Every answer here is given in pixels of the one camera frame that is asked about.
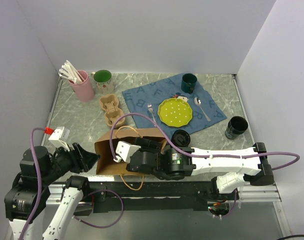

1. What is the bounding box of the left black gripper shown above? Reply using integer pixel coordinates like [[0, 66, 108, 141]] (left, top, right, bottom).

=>
[[41, 140, 101, 184]]

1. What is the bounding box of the brown paper bag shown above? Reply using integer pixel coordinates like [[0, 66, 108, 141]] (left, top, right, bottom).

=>
[[94, 126, 167, 191]]

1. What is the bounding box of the stack of black lids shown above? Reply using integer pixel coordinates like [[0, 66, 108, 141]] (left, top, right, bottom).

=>
[[171, 129, 191, 148]]

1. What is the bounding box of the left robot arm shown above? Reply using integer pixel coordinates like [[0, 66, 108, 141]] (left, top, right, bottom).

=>
[[5, 143, 100, 240]]

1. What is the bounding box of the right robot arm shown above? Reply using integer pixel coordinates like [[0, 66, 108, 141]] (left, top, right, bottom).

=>
[[124, 141, 274, 200]]

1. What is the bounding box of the silver fork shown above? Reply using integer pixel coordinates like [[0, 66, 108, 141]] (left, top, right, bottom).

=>
[[147, 103, 156, 123]]

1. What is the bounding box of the yellow green dotted plate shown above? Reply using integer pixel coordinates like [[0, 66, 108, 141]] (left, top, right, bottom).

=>
[[157, 98, 193, 128]]

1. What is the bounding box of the cardboard cup carrier tray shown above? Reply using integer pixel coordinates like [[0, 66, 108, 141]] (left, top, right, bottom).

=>
[[99, 93, 124, 127]]

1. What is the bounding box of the blue letter print cloth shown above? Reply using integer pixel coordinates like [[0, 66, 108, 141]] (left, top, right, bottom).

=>
[[122, 73, 227, 137]]

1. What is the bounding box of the pink straw holder cup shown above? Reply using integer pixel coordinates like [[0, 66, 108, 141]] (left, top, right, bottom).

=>
[[69, 70, 95, 102]]

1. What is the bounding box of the small santa figurine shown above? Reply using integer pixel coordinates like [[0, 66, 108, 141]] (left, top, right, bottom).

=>
[[173, 92, 188, 102]]

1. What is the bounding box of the silver spoon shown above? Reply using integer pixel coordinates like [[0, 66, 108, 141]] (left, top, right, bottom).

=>
[[194, 97, 211, 122]]

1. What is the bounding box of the green inside ceramic mug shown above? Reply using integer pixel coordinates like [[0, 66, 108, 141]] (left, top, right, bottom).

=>
[[91, 70, 114, 95]]

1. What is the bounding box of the dark teal mug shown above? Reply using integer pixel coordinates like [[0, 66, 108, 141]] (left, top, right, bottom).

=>
[[181, 73, 197, 94]]

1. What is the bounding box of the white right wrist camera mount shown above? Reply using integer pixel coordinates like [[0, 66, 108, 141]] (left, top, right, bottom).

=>
[[114, 141, 141, 163]]

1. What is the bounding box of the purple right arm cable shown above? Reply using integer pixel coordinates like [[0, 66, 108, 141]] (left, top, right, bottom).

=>
[[109, 113, 300, 171]]

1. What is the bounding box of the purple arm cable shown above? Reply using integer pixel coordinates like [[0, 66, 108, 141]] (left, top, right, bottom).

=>
[[18, 127, 49, 240], [109, 113, 300, 171]]

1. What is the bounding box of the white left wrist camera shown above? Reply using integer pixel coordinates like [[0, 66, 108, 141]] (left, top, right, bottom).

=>
[[44, 126, 70, 151]]

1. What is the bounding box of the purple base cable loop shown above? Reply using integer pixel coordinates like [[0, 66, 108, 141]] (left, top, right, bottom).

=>
[[71, 189, 124, 229]]

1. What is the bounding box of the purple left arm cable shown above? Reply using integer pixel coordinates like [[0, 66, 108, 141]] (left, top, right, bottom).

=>
[[18, 127, 49, 240]]

